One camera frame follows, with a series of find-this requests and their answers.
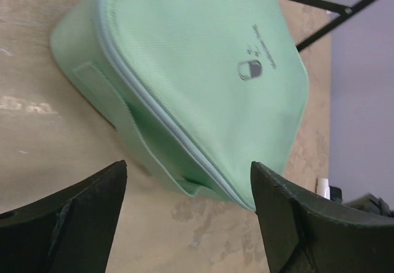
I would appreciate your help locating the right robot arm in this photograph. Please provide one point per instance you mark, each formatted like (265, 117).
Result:
(371, 204)

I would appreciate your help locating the mint green medicine case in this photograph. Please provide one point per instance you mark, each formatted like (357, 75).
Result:
(197, 89)

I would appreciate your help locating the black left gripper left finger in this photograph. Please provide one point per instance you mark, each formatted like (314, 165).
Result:
(69, 231)

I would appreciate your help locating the black cylinder object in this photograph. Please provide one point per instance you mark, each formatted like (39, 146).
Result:
(336, 194)

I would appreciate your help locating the white tube object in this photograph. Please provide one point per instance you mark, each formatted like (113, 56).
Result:
(323, 188)

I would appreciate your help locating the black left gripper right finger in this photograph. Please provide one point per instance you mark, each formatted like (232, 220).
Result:
(304, 232)

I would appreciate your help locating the black music stand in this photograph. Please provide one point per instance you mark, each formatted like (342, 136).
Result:
(343, 12)

